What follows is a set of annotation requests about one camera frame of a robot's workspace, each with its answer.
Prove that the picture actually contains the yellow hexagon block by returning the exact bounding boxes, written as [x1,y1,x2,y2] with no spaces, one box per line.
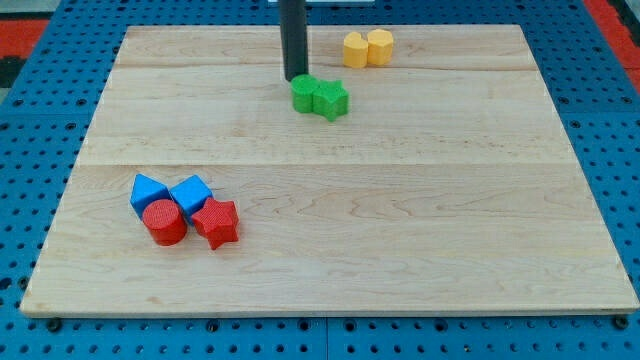
[367,29,394,66]

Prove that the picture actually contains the green star block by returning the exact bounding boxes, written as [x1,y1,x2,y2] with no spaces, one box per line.
[312,80,349,122]

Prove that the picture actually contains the red cylinder block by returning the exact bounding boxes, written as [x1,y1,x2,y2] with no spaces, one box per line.
[142,199,187,246]

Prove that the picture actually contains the wooden board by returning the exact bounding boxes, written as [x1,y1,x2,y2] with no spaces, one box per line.
[21,25,639,318]

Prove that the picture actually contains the yellow heart block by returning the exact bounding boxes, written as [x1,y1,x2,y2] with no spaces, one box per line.
[343,32,368,68]

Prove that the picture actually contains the blue triangle block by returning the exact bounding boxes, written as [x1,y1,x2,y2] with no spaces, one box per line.
[129,173,171,219]

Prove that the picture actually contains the green cylinder block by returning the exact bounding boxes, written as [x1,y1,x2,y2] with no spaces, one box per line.
[291,74,319,113]

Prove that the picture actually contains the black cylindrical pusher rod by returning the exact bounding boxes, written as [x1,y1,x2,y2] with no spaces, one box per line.
[278,0,308,82]

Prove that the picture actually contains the blue cube block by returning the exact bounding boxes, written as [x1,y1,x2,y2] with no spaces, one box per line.
[169,175,214,225]

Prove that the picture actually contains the red star block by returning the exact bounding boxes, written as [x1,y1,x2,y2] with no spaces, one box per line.
[192,197,239,250]

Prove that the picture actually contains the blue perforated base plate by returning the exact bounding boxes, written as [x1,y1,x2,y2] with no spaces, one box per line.
[1,1,639,359]

